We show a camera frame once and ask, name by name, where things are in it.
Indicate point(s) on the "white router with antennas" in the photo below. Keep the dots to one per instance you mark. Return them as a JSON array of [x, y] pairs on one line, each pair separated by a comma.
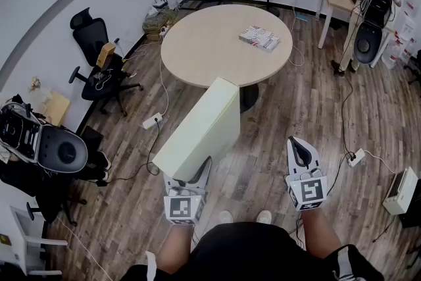
[[160, 4]]

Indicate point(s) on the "black swivel chair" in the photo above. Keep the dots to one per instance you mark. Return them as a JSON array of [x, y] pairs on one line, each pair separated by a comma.
[[49, 204]]

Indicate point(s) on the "person's black clothing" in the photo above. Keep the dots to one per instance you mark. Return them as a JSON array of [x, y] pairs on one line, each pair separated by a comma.
[[243, 253]]

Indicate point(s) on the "person's white shoe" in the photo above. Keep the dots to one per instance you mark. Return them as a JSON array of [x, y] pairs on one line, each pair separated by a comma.
[[263, 216], [226, 217]]

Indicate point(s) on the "grey oval shell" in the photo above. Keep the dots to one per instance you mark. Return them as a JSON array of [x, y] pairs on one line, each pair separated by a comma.
[[62, 149], [366, 42]]

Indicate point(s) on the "small white power strip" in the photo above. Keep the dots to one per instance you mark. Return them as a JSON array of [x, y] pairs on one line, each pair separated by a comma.
[[164, 30]]

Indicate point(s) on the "person's right forearm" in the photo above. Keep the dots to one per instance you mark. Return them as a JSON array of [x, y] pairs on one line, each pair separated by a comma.
[[319, 233]]

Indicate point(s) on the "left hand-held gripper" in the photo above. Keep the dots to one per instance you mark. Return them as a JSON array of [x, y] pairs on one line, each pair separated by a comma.
[[181, 207]]

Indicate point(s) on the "small yellow wooden box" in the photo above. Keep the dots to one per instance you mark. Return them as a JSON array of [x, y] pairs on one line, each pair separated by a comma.
[[107, 54]]

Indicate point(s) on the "black mesh office chair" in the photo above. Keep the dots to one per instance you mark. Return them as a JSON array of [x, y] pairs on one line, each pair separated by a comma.
[[92, 39]]

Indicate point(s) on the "black floor mats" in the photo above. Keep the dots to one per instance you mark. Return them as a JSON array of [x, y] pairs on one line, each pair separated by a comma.
[[190, 4]]

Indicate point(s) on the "white box appliance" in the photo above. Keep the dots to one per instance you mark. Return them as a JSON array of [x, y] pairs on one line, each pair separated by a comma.
[[399, 194]]

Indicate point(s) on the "stack of white water bottles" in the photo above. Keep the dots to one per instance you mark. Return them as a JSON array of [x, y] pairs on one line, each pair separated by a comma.
[[403, 29]]

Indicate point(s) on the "person's left forearm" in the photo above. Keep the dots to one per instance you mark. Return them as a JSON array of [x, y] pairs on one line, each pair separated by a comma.
[[174, 246]]

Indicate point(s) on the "person's right white shoe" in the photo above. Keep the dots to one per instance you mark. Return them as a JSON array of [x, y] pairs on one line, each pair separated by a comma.
[[263, 216]]

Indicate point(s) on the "printed cover book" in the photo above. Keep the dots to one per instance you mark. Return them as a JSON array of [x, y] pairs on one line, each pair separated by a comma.
[[260, 38]]

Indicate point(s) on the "pale green board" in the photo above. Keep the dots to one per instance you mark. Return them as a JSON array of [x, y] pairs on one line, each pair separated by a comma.
[[200, 131]]

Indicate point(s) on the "blue book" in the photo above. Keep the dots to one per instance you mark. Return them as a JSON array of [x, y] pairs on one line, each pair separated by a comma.
[[302, 17]]

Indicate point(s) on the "round wooden table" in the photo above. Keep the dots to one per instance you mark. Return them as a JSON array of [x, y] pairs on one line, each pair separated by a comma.
[[210, 46]]

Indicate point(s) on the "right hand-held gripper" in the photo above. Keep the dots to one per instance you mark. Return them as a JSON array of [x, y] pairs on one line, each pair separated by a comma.
[[309, 191]]

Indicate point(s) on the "person's left white shoe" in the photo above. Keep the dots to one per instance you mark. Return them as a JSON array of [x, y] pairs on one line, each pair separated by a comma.
[[226, 217]]

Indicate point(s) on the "yellow paper bag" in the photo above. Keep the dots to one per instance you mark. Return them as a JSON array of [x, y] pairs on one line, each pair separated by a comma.
[[57, 107]]

